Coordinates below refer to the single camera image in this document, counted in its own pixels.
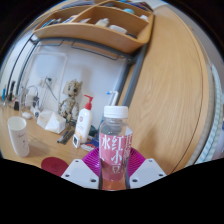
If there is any white crumpled tissue pack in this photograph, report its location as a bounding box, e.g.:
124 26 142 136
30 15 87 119
36 109 67 135

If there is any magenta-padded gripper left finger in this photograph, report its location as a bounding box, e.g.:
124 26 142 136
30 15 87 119
60 147 101 190

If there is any colourful blue packet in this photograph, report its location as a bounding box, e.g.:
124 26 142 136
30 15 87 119
80 139 100 153

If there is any brown tree creature figurine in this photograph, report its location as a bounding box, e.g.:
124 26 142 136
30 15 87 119
58 78 84 123

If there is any wooden shelf unit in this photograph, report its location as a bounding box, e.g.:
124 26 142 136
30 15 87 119
32 0 155 54

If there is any small white display device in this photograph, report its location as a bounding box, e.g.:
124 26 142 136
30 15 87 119
72 133 82 149

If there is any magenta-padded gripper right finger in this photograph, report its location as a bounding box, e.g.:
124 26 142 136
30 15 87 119
127 147 168 190

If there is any dark pen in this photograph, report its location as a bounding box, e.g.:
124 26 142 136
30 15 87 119
56 128 76 145

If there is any pink-labelled clear drink bottle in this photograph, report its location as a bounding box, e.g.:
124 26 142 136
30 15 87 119
98 105 134 192

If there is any grey metal frame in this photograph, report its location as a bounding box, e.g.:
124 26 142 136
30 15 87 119
6 33 149 109

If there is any small white oval object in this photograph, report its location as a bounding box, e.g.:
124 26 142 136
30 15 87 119
21 111 33 120

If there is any flat round red coaster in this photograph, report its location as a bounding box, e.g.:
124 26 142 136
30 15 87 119
40 156 70 178

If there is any white paper cup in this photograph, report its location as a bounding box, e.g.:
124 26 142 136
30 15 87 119
7 116 30 158

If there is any white red-pump lotion bottle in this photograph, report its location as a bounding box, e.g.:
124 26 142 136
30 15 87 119
75 94 94 144

